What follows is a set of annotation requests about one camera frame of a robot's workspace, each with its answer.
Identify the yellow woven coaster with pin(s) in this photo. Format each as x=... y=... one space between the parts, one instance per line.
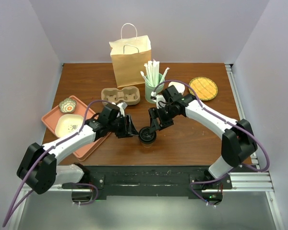
x=205 y=88

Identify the cardboard cup carrier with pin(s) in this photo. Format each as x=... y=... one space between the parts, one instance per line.
x=130 y=95

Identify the cream square bowl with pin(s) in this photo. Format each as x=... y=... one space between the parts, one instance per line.
x=68 y=123

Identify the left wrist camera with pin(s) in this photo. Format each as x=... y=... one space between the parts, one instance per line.
x=122 y=106

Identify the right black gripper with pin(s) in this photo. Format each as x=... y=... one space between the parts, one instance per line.
x=154 y=113

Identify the green straw holder cup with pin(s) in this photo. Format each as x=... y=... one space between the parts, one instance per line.
x=150 y=86

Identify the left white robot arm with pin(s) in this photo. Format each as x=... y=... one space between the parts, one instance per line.
x=40 y=168

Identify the brown paper bag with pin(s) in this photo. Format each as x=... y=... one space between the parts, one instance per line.
x=128 y=56

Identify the wrapped straws bundle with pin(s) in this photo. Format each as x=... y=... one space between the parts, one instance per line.
x=152 y=73

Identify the stack of paper cups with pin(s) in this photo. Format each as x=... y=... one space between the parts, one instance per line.
x=179 y=86

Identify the black cup lid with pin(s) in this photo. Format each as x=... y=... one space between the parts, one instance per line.
x=144 y=135

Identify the small floral dish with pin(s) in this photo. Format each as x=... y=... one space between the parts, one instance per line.
x=67 y=106

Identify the single brown paper cup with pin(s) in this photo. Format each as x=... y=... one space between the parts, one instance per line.
x=147 y=144

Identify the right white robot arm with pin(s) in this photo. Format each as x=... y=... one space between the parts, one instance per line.
x=236 y=136

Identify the pink plastic tray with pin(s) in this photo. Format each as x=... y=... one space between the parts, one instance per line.
x=50 y=121

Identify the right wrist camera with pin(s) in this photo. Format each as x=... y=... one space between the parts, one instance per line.
x=156 y=98

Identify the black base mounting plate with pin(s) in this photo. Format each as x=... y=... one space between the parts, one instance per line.
x=152 y=181

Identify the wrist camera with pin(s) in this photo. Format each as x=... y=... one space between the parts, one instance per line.
x=122 y=106
x=156 y=98

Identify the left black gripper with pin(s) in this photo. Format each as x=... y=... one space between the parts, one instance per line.
x=128 y=130

